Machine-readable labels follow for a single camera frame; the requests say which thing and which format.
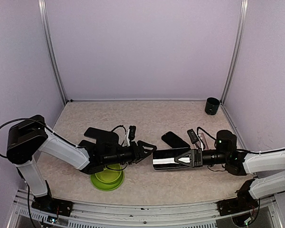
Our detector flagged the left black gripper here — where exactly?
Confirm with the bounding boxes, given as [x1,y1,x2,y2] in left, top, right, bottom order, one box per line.
[103,141,157,166]

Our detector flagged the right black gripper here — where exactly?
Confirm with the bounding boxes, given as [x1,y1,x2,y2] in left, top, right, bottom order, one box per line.
[174,148,229,167]

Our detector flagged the black phone case horizontal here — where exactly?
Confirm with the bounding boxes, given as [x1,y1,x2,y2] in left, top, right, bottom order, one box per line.
[152,148,190,170]

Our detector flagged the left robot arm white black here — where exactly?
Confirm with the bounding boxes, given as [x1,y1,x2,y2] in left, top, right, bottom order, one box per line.
[0,114,157,211]

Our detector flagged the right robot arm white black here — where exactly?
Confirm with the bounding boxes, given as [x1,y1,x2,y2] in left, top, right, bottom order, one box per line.
[174,130,285,211]

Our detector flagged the pink phone case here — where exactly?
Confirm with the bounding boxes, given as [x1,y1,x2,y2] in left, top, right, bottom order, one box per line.
[198,133,209,150]

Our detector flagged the dark phone upper left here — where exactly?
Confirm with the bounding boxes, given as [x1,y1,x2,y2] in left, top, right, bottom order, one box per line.
[84,127,111,141]

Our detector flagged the dark phone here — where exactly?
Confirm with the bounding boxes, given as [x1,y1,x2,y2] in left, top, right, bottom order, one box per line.
[78,140,93,150]
[84,127,111,141]

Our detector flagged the dark phone lower left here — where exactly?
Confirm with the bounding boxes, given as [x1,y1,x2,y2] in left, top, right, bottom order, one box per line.
[78,140,93,150]

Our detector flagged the green bowl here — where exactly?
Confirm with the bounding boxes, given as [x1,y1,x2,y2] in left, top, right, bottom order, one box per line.
[95,164,123,184]

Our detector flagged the black cylinder cup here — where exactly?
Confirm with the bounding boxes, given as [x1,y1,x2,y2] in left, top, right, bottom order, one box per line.
[205,97,220,115]

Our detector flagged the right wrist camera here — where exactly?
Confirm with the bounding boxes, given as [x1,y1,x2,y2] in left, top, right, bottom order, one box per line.
[187,129,203,149]

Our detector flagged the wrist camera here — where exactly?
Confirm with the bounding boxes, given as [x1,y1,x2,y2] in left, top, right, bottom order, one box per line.
[124,125,136,147]
[187,129,203,149]

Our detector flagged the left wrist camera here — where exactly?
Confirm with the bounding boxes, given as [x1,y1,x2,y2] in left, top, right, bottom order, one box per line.
[124,125,136,147]

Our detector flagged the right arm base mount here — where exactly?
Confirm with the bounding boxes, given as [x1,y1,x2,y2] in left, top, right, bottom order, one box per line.
[217,179,259,216]

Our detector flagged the front aluminium rail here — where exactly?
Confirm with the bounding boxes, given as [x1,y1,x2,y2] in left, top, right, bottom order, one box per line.
[6,189,284,228]

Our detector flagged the right aluminium frame post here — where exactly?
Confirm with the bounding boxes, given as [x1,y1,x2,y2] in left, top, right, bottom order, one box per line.
[220,0,248,106]

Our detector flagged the aluminium frame post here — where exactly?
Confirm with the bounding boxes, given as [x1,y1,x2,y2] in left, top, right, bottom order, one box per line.
[220,0,248,106]
[38,0,68,105]

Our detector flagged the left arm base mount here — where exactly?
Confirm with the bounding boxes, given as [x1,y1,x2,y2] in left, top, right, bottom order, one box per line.
[31,181,73,217]

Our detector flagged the left aluminium frame post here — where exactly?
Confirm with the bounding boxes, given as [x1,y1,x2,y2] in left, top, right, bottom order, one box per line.
[38,0,68,105]

